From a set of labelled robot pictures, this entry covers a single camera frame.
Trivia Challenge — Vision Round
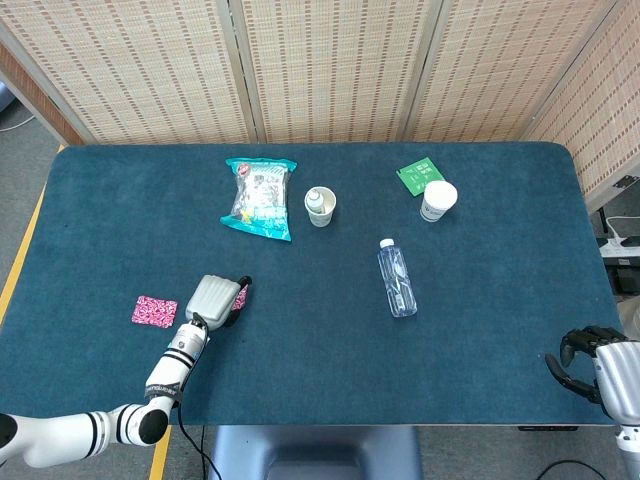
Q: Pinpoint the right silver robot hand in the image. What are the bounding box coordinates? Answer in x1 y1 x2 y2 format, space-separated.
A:
544 325 640 426

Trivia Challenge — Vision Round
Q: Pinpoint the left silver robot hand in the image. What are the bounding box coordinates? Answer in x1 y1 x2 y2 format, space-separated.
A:
184 274 254 331

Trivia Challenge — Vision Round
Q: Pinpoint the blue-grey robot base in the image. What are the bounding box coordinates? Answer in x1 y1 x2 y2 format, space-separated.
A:
207 424 424 480

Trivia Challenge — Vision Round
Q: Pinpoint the beige fabric object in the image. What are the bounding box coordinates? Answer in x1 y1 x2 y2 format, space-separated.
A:
617 294 640 332

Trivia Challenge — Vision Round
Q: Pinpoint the black box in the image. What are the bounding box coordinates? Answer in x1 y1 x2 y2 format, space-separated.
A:
602 257 640 296

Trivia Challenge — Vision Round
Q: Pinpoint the teal snack bag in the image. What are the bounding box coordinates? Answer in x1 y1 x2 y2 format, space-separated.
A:
218 157 299 244

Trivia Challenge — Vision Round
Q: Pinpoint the white power strip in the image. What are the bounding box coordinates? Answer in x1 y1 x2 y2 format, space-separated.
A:
598 234 640 259

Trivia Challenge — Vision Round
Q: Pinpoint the paper cup with leaf print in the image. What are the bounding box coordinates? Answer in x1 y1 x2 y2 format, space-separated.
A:
303 185 338 228

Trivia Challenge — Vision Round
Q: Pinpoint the clear plastic water bottle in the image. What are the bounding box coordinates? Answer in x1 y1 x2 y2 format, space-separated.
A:
377 238 419 319

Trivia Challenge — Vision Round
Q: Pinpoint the green paper packet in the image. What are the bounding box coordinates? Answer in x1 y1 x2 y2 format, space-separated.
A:
395 156 446 199

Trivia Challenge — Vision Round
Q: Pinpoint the white paper cup blue logo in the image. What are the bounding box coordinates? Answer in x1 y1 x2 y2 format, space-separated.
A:
419 180 459 223

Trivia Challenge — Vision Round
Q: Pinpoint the beige woven screen panel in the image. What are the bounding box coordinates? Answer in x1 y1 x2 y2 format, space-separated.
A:
229 0 444 145
0 0 251 146
404 0 621 144
524 0 640 214

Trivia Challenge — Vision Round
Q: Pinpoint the reddish woven screen panel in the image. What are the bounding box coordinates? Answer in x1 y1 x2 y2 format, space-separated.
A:
0 42 84 146

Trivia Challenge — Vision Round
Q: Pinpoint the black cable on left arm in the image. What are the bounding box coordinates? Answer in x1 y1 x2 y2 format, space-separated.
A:
172 312 224 480

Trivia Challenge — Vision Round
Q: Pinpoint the black floor cable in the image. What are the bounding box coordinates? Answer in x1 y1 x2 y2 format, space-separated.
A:
537 458 619 480

